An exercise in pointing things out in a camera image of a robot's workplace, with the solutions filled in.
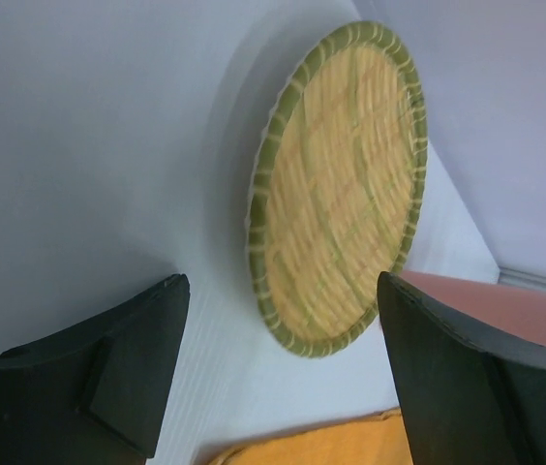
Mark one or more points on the orange cartoon mouse cloth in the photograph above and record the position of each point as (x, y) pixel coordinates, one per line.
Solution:
(379, 439)

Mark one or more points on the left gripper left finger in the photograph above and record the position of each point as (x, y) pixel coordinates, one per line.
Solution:
(95, 392)

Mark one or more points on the pink plastic cup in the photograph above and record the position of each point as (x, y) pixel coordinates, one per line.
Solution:
(518, 311)

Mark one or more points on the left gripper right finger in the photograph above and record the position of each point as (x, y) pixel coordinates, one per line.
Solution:
(469, 393)

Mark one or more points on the woven bamboo round plate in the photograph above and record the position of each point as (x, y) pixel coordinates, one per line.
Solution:
(337, 187)

